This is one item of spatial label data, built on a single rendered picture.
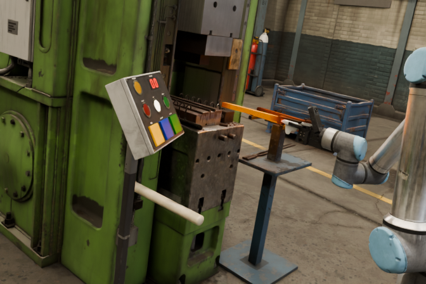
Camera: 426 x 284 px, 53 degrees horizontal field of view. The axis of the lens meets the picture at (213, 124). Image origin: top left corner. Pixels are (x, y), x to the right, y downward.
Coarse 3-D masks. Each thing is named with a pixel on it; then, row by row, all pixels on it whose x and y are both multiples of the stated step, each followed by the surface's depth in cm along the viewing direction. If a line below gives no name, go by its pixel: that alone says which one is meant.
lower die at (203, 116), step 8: (176, 96) 239; (176, 104) 219; (184, 104) 222; (192, 104) 220; (200, 104) 227; (176, 112) 213; (184, 112) 210; (192, 112) 210; (200, 112) 209; (208, 112) 212; (216, 112) 217; (192, 120) 207; (200, 120) 209; (208, 120) 214; (216, 120) 219
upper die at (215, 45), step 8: (184, 32) 205; (176, 40) 209; (184, 40) 205; (192, 40) 202; (200, 40) 199; (208, 40) 198; (216, 40) 202; (224, 40) 207; (232, 40) 212; (176, 48) 209; (184, 48) 206; (192, 48) 203; (200, 48) 200; (208, 48) 199; (216, 48) 204; (224, 48) 209
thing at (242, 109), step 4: (224, 104) 208; (228, 104) 206; (232, 104) 207; (232, 108) 205; (236, 108) 203; (240, 108) 202; (244, 108) 201; (248, 108) 201; (244, 112) 201; (248, 112) 199; (252, 112) 198; (256, 112) 196; (260, 112) 195; (264, 112) 196; (260, 116) 195; (264, 116) 194; (268, 116) 193; (272, 116) 191; (276, 116) 191; (280, 116) 189; (284, 116) 190; (276, 120) 190; (280, 120) 189; (292, 120) 185; (296, 120) 184; (284, 124) 188
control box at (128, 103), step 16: (128, 80) 145; (144, 80) 157; (160, 80) 172; (112, 96) 145; (128, 96) 144; (144, 96) 153; (160, 96) 167; (128, 112) 145; (144, 112) 148; (160, 112) 162; (128, 128) 146; (144, 128) 145; (160, 128) 157; (144, 144) 146
